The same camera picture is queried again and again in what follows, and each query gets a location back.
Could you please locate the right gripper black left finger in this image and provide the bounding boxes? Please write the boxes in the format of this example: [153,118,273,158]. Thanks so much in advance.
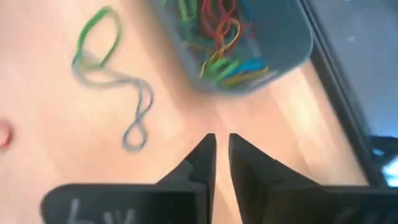
[39,133,218,224]

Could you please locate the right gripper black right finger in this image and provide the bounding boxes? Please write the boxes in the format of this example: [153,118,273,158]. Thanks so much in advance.
[229,133,398,224]

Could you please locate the yellow rubber band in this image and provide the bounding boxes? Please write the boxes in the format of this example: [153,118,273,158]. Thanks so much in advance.
[198,17,243,78]
[222,65,271,88]

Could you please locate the green rubber band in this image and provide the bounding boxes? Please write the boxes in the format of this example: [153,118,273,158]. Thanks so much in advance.
[177,0,200,24]
[75,6,121,68]
[205,57,242,83]

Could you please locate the long blue rubber band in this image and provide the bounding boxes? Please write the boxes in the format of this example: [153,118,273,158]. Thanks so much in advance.
[71,51,154,153]

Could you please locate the red rubber band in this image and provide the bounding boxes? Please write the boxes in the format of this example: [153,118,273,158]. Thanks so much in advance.
[198,0,242,43]
[0,119,14,151]
[241,21,259,41]

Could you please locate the teal plastic bin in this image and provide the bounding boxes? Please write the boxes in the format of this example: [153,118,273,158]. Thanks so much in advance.
[149,0,314,96]

